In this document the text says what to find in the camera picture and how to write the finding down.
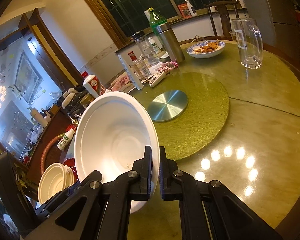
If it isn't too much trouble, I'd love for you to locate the white plastic bag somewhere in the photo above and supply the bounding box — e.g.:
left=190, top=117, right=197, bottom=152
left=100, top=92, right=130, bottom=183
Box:
left=30, top=126, right=44, bottom=143

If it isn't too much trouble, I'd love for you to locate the jar with gold lid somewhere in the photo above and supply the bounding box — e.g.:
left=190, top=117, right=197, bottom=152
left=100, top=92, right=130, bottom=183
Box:
left=80, top=94, right=94, bottom=109

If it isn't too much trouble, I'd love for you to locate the white thermos cup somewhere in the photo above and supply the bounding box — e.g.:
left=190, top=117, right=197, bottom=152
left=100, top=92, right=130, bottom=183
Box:
left=30, top=107, right=48, bottom=128

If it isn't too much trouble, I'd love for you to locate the green glass bottle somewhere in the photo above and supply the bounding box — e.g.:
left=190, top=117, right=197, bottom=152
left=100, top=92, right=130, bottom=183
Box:
left=149, top=8, right=168, bottom=29

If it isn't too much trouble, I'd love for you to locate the small white bottle green label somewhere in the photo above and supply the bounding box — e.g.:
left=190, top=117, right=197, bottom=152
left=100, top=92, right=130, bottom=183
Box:
left=57, top=128, right=75, bottom=151
left=148, top=36, right=162, bottom=54

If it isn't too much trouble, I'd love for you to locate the pink cloth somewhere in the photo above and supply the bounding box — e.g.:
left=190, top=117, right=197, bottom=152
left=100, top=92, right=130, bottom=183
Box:
left=114, top=75, right=132, bottom=90

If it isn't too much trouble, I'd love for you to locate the white foam bowl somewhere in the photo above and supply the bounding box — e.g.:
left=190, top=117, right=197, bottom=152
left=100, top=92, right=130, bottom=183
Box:
left=74, top=91, right=160, bottom=214

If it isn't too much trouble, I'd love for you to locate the red and green hose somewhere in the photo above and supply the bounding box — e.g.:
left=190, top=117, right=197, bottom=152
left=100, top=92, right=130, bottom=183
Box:
left=41, top=134, right=65, bottom=175

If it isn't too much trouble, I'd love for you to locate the round green glitter turntable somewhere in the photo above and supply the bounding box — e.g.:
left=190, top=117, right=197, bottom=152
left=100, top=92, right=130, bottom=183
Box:
left=130, top=72, right=230, bottom=161

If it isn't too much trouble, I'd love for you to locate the framed wall picture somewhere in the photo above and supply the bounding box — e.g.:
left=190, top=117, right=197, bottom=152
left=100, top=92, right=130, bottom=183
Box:
left=15, top=50, right=42, bottom=104

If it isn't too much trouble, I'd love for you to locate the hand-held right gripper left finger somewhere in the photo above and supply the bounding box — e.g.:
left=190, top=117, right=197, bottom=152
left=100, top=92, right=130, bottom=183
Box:
left=24, top=146, right=153, bottom=240

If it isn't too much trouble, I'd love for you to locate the white tube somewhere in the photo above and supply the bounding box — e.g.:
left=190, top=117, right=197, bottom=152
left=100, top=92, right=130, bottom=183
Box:
left=115, top=51, right=144, bottom=90

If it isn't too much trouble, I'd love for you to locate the red plate with gold lettering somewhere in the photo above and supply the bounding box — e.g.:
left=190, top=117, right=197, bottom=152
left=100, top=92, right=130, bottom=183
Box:
left=63, top=157, right=78, bottom=180

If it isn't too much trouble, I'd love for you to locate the pink beaded trinket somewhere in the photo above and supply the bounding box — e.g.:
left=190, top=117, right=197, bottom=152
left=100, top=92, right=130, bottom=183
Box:
left=157, top=61, right=179, bottom=74

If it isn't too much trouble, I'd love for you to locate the dark wooden chair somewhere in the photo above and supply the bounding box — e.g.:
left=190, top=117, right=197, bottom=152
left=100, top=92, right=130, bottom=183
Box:
left=204, top=0, right=239, bottom=37

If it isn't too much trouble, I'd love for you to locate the clear glass pitcher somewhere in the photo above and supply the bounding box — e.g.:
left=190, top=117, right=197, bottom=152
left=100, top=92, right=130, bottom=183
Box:
left=230, top=18, right=264, bottom=69

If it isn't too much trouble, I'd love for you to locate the blue-white plate with fried food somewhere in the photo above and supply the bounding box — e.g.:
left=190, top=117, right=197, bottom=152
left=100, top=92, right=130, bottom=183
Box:
left=186, top=40, right=226, bottom=59

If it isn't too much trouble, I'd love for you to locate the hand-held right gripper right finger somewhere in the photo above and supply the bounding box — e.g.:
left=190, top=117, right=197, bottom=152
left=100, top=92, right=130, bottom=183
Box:
left=159, top=146, right=284, bottom=240

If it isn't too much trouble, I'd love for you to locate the clear bottle with black cap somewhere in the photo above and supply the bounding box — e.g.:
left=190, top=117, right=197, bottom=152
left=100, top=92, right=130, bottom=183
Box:
left=132, top=31, right=160, bottom=65

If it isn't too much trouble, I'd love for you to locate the stainless steel thermos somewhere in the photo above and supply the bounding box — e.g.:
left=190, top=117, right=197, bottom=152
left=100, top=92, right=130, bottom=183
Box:
left=154, top=23, right=185, bottom=63

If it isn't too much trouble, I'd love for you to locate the dark quilted bag with fur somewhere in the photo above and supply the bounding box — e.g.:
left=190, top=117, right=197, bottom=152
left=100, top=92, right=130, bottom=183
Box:
left=61, top=86, right=90, bottom=117

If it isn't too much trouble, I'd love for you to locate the small glass bottle red cap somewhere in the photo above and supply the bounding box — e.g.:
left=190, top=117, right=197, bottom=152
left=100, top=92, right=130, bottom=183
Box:
left=127, top=51, right=152, bottom=79

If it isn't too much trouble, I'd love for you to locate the round metal turntable disc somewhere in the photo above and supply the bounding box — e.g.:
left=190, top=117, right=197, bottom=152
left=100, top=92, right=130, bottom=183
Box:
left=147, top=89, right=189, bottom=122

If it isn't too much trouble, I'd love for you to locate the grey refrigerator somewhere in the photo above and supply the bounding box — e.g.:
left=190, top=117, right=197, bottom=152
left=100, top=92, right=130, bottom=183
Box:
left=260, top=0, right=300, bottom=43

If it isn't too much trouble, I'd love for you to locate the book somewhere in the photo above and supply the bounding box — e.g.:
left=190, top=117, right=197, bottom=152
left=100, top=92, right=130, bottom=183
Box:
left=107, top=82, right=135, bottom=95

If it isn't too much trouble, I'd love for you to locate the red box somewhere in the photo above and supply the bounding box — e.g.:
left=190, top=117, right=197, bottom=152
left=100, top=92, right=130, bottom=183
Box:
left=177, top=3, right=190, bottom=19

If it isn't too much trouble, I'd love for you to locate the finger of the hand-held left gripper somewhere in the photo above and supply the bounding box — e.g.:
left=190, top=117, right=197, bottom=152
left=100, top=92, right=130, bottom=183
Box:
left=34, top=170, right=102, bottom=222

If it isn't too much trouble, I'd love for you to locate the white liquor bottle red cap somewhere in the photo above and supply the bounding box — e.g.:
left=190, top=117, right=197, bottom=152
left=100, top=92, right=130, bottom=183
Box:
left=81, top=71, right=102, bottom=98

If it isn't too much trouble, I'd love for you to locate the white spray bottle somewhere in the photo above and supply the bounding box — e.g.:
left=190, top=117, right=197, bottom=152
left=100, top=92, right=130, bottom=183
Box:
left=184, top=0, right=198, bottom=17

